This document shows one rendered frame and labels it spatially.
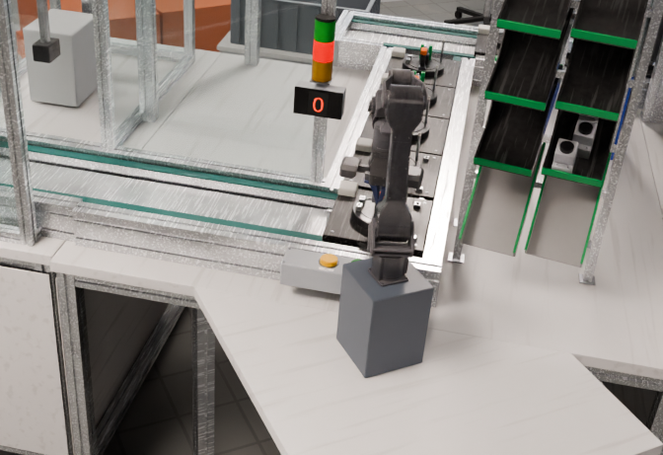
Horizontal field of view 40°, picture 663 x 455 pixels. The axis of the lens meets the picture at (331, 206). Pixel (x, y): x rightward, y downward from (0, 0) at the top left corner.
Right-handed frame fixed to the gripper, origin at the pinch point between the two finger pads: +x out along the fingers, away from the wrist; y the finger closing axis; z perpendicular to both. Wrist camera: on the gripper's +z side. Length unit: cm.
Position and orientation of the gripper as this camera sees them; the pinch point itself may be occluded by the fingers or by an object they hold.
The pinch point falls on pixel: (379, 190)
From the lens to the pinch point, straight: 211.8
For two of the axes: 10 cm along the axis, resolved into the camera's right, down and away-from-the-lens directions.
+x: -0.7, 8.6, 5.0
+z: -1.9, 4.8, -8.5
